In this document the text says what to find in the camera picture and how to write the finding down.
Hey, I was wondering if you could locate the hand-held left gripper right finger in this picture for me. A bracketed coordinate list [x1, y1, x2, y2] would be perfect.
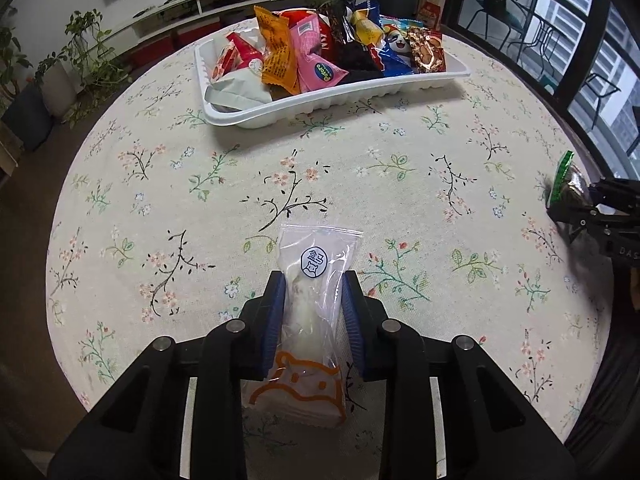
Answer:
[341, 270, 581, 480]

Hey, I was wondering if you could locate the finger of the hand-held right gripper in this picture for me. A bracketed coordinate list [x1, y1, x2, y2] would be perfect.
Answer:
[546, 195, 608, 246]
[585, 177, 640, 203]

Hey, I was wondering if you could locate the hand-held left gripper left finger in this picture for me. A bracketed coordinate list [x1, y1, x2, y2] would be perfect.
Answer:
[47, 270, 288, 480]

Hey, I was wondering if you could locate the green snack packet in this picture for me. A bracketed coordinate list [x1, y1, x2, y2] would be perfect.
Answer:
[545, 150, 588, 211]

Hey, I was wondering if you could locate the clear packet with orange print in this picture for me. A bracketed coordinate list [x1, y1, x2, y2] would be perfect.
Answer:
[247, 223, 363, 428]

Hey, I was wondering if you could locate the white plastic tray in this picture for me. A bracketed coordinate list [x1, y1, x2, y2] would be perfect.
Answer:
[193, 7, 471, 131]

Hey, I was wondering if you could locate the brown foil candy packet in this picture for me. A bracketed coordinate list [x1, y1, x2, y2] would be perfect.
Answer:
[406, 27, 447, 73]

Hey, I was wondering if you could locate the long pale green packet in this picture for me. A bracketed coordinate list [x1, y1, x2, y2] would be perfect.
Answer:
[202, 67, 273, 113]

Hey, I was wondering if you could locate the light blue panda packet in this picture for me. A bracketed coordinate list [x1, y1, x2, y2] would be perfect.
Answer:
[377, 15, 416, 78]

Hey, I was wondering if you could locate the pink snack packet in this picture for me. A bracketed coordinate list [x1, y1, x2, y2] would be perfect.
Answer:
[290, 14, 350, 93]

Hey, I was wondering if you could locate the orange snack packet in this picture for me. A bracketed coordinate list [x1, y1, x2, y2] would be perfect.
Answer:
[253, 5, 305, 96]

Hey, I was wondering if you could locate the dark brown snack packet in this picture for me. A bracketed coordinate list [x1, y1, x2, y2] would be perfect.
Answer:
[332, 40, 383, 83]

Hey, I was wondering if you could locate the red and white snack packet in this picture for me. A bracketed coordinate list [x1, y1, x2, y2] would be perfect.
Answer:
[210, 32, 266, 83]

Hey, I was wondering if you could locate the blue and yellow snack packet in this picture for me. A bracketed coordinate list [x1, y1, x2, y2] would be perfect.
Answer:
[350, 0, 386, 46]

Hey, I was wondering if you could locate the black triangular snack packet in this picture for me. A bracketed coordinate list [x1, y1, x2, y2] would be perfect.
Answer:
[320, 0, 358, 43]

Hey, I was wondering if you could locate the person's right forearm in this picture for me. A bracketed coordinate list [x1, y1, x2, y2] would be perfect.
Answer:
[565, 260, 640, 466]

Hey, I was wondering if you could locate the black balcony chair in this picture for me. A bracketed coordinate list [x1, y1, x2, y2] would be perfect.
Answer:
[467, 0, 538, 53]

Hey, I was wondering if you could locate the red gift bag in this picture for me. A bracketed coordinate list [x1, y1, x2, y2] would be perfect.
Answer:
[417, 1, 443, 31]

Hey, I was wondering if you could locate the red storage box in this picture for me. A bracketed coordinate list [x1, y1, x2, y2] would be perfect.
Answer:
[172, 16, 223, 48]
[127, 35, 176, 68]

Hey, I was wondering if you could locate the plant in white ribbed pot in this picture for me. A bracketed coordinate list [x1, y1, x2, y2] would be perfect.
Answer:
[37, 60, 78, 121]

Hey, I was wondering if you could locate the trailing green plant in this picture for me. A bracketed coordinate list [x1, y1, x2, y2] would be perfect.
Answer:
[37, 10, 133, 128]

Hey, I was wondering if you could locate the leafy tree in dark pot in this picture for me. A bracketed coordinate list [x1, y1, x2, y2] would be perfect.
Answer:
[0, 5, 56, 153]

